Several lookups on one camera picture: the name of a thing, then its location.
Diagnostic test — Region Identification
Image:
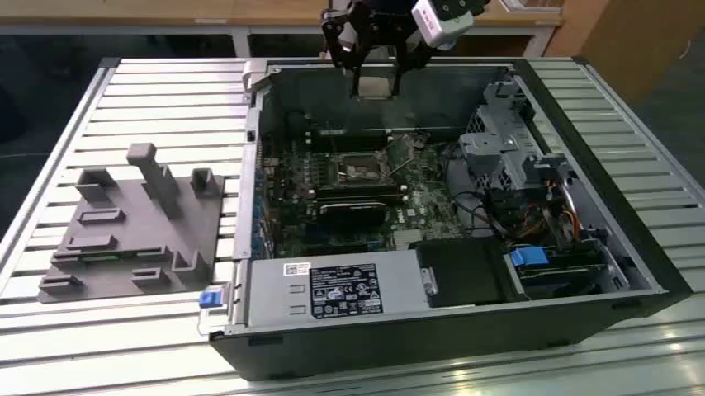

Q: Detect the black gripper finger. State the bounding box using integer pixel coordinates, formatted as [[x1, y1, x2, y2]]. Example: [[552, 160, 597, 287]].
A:
[[320, 3, 374, 99], [390, 24, 432, 97]]

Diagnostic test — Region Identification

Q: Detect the silver square CPU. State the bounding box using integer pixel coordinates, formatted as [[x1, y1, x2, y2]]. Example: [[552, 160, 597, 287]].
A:
[[358, 76, 398, 100]]

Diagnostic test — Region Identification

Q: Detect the CPU socket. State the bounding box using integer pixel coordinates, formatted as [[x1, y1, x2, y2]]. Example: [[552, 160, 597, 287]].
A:
[[331, 153, 395, 186]]

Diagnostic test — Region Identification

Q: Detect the grey metal drive cage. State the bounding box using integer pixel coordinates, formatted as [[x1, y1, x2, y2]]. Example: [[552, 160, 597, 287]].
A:
[[456, 80, 575, 191]]

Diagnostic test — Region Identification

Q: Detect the black RAM stick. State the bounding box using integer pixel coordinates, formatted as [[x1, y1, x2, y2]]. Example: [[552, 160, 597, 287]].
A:
[[313, 192, 403, 204]]

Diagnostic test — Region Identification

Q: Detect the green motherboard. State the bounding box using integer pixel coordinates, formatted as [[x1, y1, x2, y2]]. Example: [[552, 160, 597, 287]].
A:
[[253, 131, 480, 259]]

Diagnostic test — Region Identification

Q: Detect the black graphics card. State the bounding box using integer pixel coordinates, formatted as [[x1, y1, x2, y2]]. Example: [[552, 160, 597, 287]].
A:
[[315, 200, 390, 229]]

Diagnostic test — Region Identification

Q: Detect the wooden cabinet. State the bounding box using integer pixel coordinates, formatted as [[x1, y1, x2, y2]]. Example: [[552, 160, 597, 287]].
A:
[[543, 0, 705, 106]]

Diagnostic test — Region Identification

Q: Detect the small silver heat sink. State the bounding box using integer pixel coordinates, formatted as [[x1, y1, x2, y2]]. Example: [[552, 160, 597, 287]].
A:
[[392, 230, 424, 249]]

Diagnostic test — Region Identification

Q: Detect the blue disk carrier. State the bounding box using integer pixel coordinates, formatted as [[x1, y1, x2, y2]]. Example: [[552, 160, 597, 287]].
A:
[[507, 245, 552, 270]]

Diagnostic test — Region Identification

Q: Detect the black plastic shroud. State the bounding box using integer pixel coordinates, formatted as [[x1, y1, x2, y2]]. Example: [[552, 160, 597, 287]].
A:
[[411, 238, 526, 309]]

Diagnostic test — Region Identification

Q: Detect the grey parts rack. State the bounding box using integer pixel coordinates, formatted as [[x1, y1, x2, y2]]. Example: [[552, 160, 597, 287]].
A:
[[34, 142, 228, 305]]

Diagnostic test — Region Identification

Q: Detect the grey power supply unit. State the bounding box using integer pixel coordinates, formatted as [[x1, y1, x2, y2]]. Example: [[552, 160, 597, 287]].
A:
[[240, 249, 435, 328]]

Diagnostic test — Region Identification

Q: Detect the black open PC case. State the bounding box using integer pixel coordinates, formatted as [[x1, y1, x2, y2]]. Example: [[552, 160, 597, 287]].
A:
[[207, 56, 694, 383]]

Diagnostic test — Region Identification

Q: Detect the white rimmed wrist camera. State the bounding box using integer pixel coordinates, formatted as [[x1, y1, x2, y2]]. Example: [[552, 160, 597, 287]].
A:
[[411, 0, 476, 52]]

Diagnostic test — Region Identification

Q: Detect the black cable bundle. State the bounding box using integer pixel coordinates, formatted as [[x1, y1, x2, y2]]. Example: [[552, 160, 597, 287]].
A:
[[450, 188, 516, 241]]

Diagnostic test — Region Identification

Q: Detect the orange yellow wire bundle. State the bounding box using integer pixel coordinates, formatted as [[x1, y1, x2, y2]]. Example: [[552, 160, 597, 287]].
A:
[[516, 200, 583, 245]]

